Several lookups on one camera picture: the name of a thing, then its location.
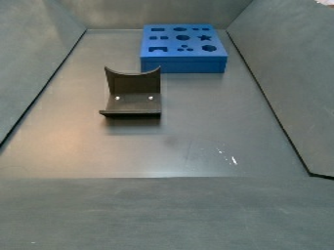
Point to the black curved holder stand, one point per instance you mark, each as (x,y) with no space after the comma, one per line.
(135,93)

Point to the blue shape sorter box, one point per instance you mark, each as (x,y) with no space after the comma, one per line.
(181,48)

